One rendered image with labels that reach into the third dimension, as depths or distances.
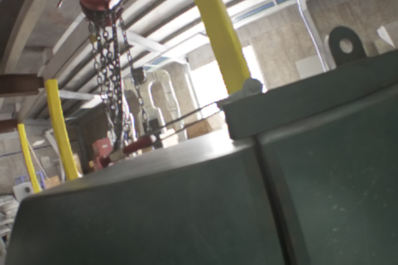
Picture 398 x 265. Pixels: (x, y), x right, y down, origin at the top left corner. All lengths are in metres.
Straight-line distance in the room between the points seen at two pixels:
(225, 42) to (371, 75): 0.69
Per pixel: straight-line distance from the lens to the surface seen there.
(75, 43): 1.80
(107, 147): 5.21
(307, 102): 0.19
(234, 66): 0.82
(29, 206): 0.24
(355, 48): 0.34
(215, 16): 0.90
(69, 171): 2.05
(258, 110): 0.19
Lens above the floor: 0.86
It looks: 3 degrees up
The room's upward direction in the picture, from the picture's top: 17 degrees counter-clockwise
